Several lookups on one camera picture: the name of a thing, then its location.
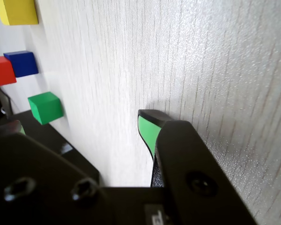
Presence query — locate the red wooden cube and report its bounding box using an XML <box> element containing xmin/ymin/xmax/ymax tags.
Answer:
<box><xmin>0</xmin><ymin>56</ymin><xmax>17</xmax><ymax>89</ymax></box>

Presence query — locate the blue wooden cube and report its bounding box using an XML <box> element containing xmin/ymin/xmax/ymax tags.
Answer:
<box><xmin>3</xmin><ymin>51</ymin><xmax>39</xmax><ymax>78</ymax></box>

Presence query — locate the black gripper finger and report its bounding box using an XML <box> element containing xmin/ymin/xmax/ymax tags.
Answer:
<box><xmin>137</xmin><ymin>109</ymin><xmax>258</xmax><ymax>225</ymax></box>
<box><xmin>0</xmin><ymin>120</ymin><xmax>118</xmax><ymax>225</ymax></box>

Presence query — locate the black cardboard box tray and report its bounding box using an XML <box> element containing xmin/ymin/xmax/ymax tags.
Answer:
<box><xmin>0</xmin><ymin>110</ymin><xmax>64</xmax><ymax>155</ymax></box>

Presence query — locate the green wooden cube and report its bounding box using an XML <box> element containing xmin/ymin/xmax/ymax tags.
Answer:
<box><xmin>27</xmin><ymin>91</ymin><xmax>64</xmax><ymax>126</ymax></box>

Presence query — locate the yellow wooden cube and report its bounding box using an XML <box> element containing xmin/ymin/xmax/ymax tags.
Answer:
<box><xmin>0</xmin><ymin>0</ymin><xmax>39</xmax><ymax>26</ymax></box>

